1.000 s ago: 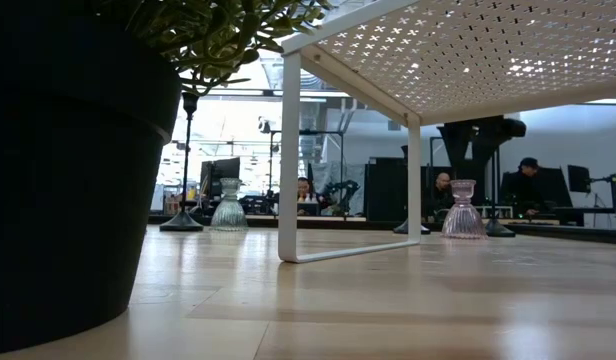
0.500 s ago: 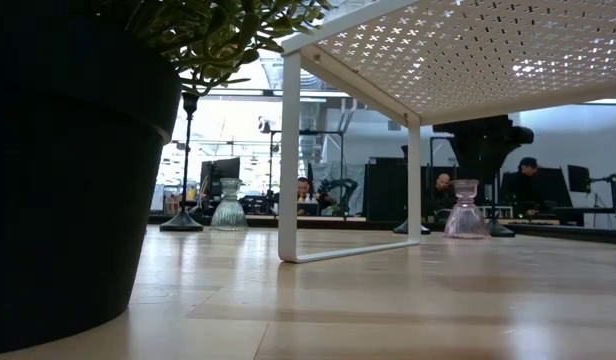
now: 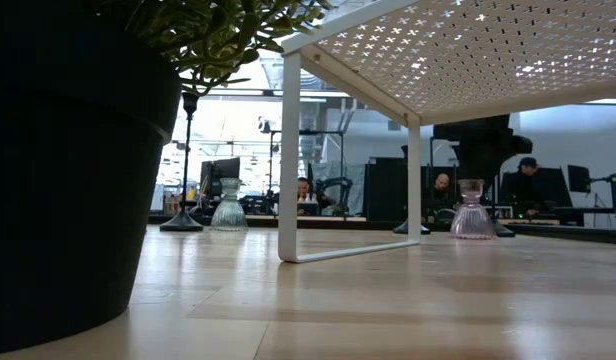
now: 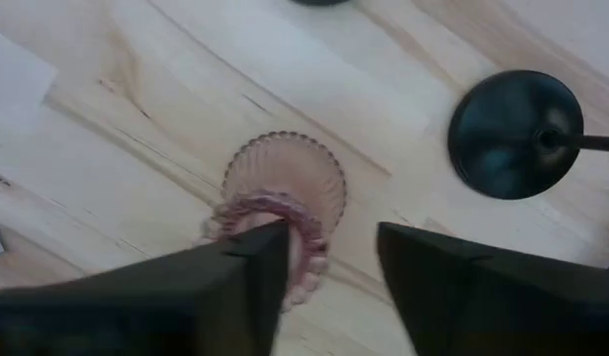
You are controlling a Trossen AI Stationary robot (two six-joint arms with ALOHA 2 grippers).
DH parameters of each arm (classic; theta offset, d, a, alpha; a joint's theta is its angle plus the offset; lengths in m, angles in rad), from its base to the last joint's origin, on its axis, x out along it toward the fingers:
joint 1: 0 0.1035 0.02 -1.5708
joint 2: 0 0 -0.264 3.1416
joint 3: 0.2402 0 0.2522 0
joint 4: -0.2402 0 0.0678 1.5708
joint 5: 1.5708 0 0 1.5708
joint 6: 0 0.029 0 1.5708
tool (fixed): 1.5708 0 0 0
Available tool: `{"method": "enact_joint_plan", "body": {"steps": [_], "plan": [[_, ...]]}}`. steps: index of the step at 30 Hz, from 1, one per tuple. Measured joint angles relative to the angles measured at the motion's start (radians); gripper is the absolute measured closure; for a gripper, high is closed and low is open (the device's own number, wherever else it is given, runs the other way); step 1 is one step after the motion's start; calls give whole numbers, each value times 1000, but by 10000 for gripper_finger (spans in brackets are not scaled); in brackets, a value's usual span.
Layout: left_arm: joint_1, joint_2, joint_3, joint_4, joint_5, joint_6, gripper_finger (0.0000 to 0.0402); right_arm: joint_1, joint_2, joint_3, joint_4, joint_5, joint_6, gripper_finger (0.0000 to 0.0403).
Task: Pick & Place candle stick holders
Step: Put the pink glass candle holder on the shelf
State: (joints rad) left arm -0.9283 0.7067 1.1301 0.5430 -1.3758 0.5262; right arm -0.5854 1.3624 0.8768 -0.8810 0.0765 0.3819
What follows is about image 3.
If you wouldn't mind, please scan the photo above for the white perforated metal shelf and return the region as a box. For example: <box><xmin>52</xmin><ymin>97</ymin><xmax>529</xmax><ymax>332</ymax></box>
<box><xmin>277</xmin><ymin>0</ymin><xmax>616</xmax><ymax>264</ymax></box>

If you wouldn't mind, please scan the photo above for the black partition panel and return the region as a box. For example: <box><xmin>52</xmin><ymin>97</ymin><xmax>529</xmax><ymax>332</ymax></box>
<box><xmin>363</xmin><ymin>156</ymin><xmax>409</xmax><ymax>222</ymax></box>

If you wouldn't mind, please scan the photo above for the black aluminium table frame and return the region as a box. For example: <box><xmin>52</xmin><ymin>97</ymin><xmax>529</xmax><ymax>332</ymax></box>
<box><xmin>147</xmin><ymin>213</ymin><xmax>616</xmax><ymax>246</ymax></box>

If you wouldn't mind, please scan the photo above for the black monitor on arm mount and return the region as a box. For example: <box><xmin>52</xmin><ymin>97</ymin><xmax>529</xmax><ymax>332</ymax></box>
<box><xmin>567</xmin><ymin>164</ymin><xmax>616</xmax><ymax>217</ymax></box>

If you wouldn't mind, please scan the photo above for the green glass candle holder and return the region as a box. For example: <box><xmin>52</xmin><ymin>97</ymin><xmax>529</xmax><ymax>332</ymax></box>
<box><xmin>210</xmin><ymin>177</ymin><xmax>250</xmax><ymax>232</ymax></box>

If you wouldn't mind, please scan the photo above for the person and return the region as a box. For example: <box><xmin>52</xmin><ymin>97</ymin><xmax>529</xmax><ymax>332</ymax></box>
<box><xmin>427</xmin><ymin>172</ymin><xmax>459</xmax><ymax>211</ymax></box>
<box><xmin>296</xmin><ymin>176</ymin><xmax>334</xmax><ymax>216</ymax></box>
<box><xmin>500</xmin><ymin>156</ymin><xmax>554</xmax><ymax>219</ymax></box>

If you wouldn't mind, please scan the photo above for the black candlestick holder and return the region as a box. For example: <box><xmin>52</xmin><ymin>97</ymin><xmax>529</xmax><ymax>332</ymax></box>
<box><xmin>159</xmin><ymin>91</ymin><xmax>205</xmax><ymax>233</ymax></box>

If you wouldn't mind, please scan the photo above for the pink glass candle holder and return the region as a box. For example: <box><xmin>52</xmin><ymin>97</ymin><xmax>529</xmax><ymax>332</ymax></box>
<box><xmin>449</xmin><ymin>179</ymin><xmax>496</xmax><ymax>240</ymax></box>

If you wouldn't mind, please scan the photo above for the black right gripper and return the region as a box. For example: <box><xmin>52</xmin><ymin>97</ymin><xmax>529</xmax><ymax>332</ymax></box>
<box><xmin>432</xmin><ymin>114</ymin><xmax>513</xmax><ymax>182</ymax></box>

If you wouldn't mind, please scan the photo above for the green artificial plant black pot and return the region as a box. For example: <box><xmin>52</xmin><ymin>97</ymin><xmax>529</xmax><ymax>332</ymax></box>
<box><xmin>0</xmin><ymin>0</ymin><xmax>334</xmax><ymax>357</ymax></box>

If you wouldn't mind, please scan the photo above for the black computer monitor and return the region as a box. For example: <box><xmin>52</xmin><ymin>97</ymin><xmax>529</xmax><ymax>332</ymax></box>
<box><xmin>199</xmin><ymin>156</ymin><xmax>242</xmax><ymax>199</ymax></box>

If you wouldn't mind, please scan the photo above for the black frame stand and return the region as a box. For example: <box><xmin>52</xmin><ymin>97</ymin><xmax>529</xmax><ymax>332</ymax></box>
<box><xmin>257</xmin><ymin>115</ymin><xmax>346</xmax><ymax>201</ymax></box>

